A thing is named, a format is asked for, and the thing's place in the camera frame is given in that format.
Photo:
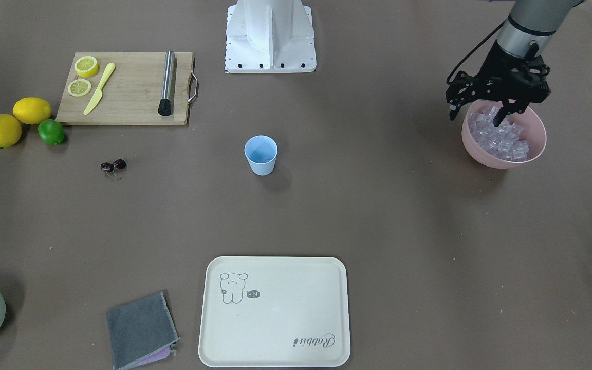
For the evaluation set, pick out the whole yellow lemon far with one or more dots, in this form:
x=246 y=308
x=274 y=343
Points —
x=32 y=110

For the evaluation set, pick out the pink bowl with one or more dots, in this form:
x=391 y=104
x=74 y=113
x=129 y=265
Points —
x=534 y=132

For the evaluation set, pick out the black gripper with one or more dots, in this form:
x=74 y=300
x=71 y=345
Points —
x=499 y=66

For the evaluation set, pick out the whole yellow lemon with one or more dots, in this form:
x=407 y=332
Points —
x=32 y=110
x=10 y=130

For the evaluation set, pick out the clear ice cubes pile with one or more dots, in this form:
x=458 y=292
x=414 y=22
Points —
x=504 y=142

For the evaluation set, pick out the cream rabbit tray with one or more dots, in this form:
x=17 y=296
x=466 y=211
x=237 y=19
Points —
x=275 y=311

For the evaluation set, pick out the lemon slice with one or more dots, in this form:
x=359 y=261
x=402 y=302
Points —
x=86 y=66
x=79 y=88

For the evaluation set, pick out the steel muddler black tip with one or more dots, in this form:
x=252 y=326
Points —
x=166 y=105

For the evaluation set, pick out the wooden cutting board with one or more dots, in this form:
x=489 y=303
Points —
x=132 y=93

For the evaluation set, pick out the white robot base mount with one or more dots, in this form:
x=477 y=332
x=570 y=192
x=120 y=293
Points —
x=270 y=37

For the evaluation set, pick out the grey folded cloth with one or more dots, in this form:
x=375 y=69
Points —
x=141 y=331

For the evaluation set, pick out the green lime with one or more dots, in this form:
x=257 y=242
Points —
x=51 y=132

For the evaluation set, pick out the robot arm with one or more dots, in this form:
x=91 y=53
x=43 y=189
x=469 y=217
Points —
x=530 y=21

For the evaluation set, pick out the light blue plastic cup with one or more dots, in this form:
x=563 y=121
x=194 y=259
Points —
x=261 y=152

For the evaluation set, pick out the dark red cherry pair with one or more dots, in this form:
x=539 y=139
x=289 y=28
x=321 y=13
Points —
x=111 y=168

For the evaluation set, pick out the yellow plastic knife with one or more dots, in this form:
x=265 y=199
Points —
x=98 y=93

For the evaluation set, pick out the whole yellow lemon near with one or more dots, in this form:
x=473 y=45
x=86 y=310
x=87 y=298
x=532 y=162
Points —
x=10 y=130

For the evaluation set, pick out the lemon slice upper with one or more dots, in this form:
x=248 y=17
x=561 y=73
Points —
x=86 y=66

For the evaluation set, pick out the lemon slice lower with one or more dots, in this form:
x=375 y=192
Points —
x=79 y=88

